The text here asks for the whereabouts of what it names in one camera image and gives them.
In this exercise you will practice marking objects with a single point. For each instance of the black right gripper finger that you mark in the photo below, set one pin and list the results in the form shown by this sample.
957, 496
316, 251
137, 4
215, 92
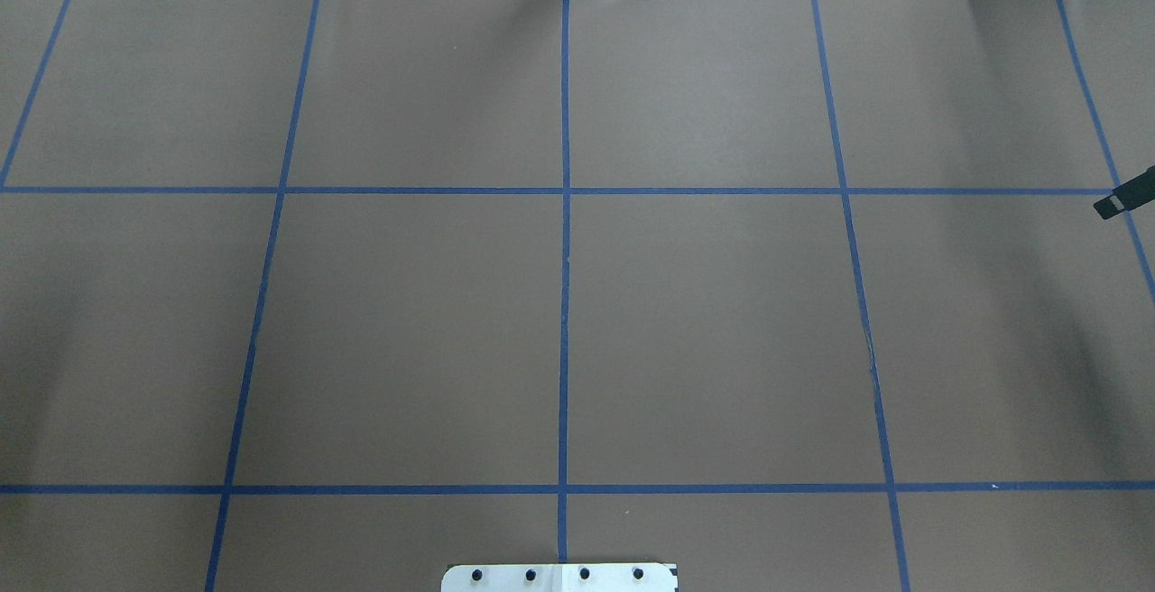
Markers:
1128, 196

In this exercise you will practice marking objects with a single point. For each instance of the brown paper table cover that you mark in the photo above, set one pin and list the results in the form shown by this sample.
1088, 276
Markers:
793, 295

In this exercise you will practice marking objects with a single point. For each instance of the white pedestal column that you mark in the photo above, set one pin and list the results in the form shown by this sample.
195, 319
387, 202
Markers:
610, 576

